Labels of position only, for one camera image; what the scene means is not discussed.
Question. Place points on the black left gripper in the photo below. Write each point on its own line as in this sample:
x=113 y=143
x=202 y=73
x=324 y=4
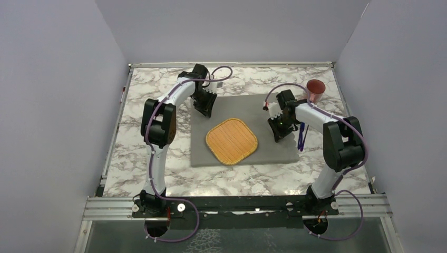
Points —
x=206 y=108

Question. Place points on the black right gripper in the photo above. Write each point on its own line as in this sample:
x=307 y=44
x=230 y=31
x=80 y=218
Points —
x=278 y=134

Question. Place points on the grey scalloped cloth placemat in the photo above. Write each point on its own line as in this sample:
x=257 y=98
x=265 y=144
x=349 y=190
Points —
x=247 y=108

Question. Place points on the woven yellow wicker tray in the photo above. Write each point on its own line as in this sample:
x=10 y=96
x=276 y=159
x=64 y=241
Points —
x=231 y=141

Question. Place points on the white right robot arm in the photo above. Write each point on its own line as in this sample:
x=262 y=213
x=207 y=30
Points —
x=343 y=143

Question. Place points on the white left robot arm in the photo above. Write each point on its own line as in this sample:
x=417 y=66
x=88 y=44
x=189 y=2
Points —
x=159 y=126

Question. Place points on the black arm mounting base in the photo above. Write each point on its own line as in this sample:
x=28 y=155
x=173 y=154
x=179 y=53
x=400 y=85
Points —
x=242 y=212

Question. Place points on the purple iridescent knife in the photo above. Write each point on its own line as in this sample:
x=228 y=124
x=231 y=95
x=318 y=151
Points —
x=300 y=144

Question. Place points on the purple iridescent spoon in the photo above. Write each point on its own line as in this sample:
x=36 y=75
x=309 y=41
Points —
x=305 y=133

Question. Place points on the pink patterned cup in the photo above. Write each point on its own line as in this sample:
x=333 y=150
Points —
x=316 y=89

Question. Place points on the aluminium table frame rail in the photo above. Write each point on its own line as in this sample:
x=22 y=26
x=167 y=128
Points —
x=102 y=209

